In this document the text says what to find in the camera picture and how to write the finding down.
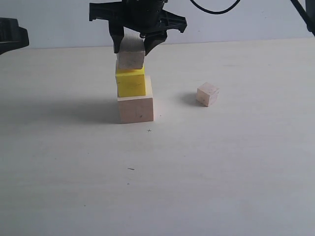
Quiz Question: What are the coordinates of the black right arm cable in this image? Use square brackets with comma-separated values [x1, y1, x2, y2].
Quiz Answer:
[190, 0, 241, 14]

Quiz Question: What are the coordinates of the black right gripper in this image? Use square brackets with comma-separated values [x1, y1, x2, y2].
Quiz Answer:
[89, 0, 187, 56]

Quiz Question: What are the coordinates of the yellow cube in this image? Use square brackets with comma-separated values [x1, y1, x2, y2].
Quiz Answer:
[115, 62, 146, 97]

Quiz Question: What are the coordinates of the large light wooden cube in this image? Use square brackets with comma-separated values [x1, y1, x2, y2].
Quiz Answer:
[117, 76, 154, 124]

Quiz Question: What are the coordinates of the medium wooden cube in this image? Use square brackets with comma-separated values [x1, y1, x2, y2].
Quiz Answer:
[117, 34, 145, 70]

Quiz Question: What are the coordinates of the small wooden cube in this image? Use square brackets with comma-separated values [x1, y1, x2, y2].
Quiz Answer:
[196, 82, 219, 107]

